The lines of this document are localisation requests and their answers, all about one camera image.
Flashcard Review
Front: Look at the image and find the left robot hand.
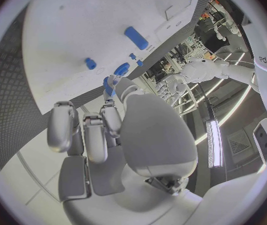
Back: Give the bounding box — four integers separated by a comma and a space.
154, 74, 189, 102

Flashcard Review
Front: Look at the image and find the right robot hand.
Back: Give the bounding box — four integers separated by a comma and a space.
46, 74, 204, 225

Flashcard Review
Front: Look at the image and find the blue peg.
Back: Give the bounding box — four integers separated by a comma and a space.
84, 57, 98, 70
102, 76, 116, 97

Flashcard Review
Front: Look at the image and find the white task board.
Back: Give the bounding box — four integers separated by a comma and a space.
21, 0, 203, 116

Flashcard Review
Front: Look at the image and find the blue gear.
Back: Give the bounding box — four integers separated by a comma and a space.
113, 62, 131, 77

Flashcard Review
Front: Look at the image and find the glowing light bar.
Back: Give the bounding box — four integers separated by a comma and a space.
204, 119, 225, 169

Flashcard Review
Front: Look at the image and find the long blue cylinder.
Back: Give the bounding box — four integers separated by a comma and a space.
123, 26, 150, 51

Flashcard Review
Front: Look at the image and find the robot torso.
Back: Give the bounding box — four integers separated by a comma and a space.
240, 23, 267, 121

